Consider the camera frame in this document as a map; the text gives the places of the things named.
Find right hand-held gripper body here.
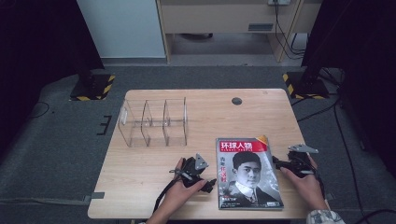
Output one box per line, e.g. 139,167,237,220
287,143,319,179

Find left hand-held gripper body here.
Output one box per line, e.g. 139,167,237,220
169,152,209,189

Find magazine with portrait cover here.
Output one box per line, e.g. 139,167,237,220
215,134,285,211

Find clear acrylic divided organizer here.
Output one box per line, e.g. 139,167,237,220
117,96,189,148

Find person's right hand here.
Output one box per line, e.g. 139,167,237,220
279,154,328,213

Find person's left hand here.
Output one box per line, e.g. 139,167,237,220
162,157,206,216

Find black curtain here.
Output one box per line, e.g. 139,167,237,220
300,0,396,180
0,0,106,157

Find beige wooden desk cabinet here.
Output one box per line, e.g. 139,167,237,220
155,0,323,64

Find white panel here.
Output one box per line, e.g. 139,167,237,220
76,0,166,59

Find right hand-held gripper black cable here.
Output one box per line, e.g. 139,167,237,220
306,158,327,200

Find hand-held gripper black cable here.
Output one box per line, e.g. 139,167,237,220
306,158,327,200
152,169,188,216

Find left hand-held gripper black cable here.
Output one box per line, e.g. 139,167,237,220
152,169,188,216

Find long black floor cable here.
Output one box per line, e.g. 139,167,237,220
332,99,367,223

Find black hanging cables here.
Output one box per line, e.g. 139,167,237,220
273,3,309,61

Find thin black floor cable loop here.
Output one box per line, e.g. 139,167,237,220
27,101,51,119

